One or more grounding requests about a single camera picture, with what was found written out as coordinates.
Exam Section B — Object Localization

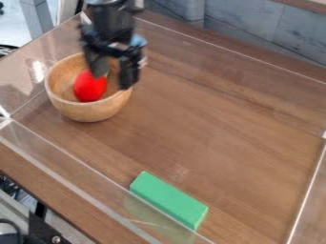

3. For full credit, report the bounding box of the black clamp under table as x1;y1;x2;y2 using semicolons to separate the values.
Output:
26;203;71;244

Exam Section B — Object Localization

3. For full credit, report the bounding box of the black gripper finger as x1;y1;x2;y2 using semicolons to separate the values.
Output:
119;54;142;90
83;47;110;78

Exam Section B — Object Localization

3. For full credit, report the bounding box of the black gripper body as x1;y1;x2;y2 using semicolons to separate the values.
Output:
81;0;147;58

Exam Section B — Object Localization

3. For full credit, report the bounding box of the wooden bowl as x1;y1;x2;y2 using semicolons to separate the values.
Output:
44;52;133;122

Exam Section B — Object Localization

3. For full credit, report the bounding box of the green rectangular block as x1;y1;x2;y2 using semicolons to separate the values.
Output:
130;171;209;231

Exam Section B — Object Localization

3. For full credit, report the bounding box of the black cable lower left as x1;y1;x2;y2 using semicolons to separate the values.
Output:
0;218;24;244

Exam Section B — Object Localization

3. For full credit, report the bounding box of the red fruit with green leaf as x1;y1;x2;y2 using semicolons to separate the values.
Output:
72;70;107;102

